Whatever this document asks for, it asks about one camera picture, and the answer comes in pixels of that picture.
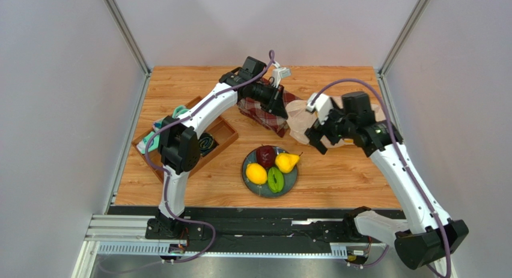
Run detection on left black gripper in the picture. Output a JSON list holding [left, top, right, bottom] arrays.
[[249, 82, 288, 121]]

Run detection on translucent plastic bag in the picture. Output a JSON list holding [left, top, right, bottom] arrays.
[[285, 96, 385, 148]]

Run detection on yellow fake pear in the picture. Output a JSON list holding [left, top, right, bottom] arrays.
[[275, 153, 300, 174]]

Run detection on dark red fake fruit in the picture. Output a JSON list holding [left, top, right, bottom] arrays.
[[255, 145, 277, 169]]

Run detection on green fake fruit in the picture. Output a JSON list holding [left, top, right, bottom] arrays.
[[267, 167, 285, 193]]

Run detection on yellow fake fruit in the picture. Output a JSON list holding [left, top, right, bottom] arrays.
[[245, 163, 267, 185]]

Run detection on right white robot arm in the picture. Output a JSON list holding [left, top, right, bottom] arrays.
[[305, 91, 469, 270]]

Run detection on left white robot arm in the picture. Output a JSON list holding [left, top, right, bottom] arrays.
[[150, 56, 290, 238]]

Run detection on red plaid cloth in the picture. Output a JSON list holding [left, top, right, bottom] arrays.
[[237, 86, 290, 137]]

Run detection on blue ceramic plate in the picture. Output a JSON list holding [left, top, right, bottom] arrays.
[[240, 149, 299, 199]]

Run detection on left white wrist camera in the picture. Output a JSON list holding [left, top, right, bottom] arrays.
[[271, 65, 291, 88]]

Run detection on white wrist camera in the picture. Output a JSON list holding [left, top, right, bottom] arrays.
[[271, 65, 291, 88], [306, 92, 334, 124]]

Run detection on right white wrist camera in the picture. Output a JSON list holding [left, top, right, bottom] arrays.
[[306, 92, 334, 124]]

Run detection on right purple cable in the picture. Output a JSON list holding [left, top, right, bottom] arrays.
[[309, 78, 453, 278]]

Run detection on purple cable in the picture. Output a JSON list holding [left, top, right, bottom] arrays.
[[309, 78, 453, 278], [144, 49, 277, 264]]

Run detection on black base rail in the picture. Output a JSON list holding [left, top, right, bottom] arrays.
[[107, 206, 377, 254]]

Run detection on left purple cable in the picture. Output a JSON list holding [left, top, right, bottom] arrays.
[[144, 49, 277, 264]]

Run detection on aluminium frame rail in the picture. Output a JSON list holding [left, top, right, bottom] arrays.
[[85, 215, 385, 259]]

